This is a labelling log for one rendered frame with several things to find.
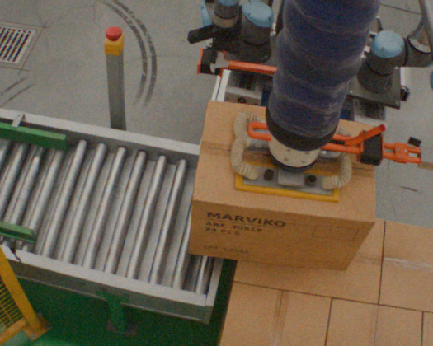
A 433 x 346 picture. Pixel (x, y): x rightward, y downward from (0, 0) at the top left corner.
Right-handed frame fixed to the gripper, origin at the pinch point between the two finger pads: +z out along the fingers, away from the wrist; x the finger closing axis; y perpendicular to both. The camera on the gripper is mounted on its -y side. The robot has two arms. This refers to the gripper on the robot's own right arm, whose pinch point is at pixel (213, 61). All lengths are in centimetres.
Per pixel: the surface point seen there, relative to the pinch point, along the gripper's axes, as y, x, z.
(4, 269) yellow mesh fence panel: -65, -67, 49
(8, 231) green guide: -72, -46, 61
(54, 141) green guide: -63, -2, 59
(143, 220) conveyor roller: -19, -28, 65
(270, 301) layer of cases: 34, -56, 65
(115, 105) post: -41, 22, 61
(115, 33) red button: -39.8, 24.3, 16.6
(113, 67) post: -41, 22, 36
